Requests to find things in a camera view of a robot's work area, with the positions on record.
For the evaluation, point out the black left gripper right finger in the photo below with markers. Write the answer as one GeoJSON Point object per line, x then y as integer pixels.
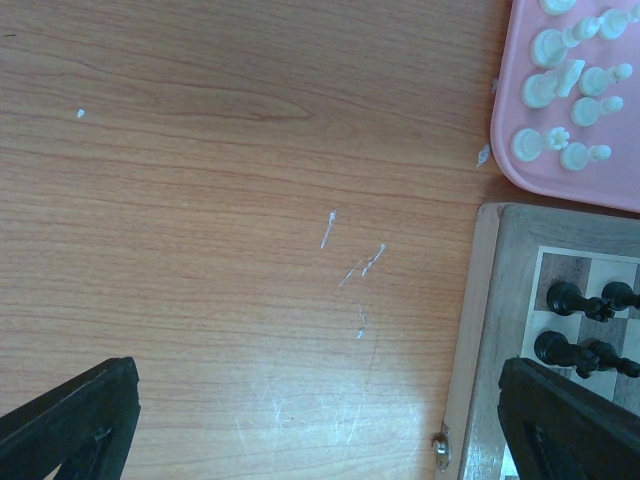
{"type": "Point", "coordinates": [557, 429]}

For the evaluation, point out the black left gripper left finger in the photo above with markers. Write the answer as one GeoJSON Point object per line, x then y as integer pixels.
{"type": "Point", "coordinates": [82, 429]}

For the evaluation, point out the black chess knight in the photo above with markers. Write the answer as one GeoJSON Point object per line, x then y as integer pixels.
{"type": "Point", "coordinates": [553, 348]}

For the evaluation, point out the black chess rook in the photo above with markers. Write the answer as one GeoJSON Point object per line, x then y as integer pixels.
{"type": "Point", "coordinates": [565, 299]}

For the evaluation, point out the white chess pawn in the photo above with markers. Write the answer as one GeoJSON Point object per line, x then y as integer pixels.
{"type": "Point", "coordinates": [615, 22]}
{"type": "Point", "coordinates": [577, 156]}
{"type": "Point", "coordinates": [594, 81]}
{"type": "Point", "coordinates": [586, 111]}

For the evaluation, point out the white chess rook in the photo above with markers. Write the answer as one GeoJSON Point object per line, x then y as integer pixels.
{"type": "Point", "coordinates": [528, 144]}

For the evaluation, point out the white chess knight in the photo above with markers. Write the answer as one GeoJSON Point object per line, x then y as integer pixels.
{"type": "Point", "coordinates": [539, 90]}

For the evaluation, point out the white chess bishop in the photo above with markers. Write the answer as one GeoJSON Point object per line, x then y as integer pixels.
{"type": "Point", "coordinates": [550, 47]}

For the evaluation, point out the white chess queen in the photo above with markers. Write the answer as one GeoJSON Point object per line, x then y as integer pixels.
{"type": "Point", "coordinates": [556, 7]}

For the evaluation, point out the wooden chessboard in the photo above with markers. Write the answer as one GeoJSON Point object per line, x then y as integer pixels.
{"type": "Point", "coordinates": [518, 252]}

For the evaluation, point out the pink plastic tray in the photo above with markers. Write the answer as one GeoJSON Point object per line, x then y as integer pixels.
{"type": "Point", "coordinates": [612, 183]}

